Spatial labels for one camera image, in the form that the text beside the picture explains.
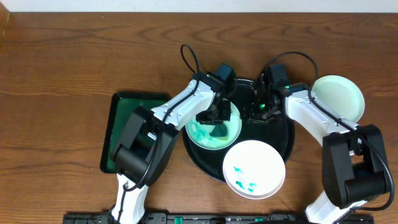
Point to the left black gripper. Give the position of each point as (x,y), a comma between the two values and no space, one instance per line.
(212,115)

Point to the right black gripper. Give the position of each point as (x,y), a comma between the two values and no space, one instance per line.
(255,117)

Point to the green yellow sponge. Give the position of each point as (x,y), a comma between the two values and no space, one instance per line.
(220,131)

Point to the mint plate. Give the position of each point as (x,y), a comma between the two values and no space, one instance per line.
(341,95)
(200,133)

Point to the white plate with green stain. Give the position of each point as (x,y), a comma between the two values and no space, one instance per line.
(254,169)

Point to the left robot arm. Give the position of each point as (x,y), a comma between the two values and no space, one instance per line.
(148,138)

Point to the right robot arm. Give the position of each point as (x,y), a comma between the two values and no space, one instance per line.
(354,163)

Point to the round black serving tray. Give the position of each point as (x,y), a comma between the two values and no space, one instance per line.
(277,132)

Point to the green rectangular tray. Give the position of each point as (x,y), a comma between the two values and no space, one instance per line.
(123,103)

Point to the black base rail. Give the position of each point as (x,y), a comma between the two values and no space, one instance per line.
(162,218)

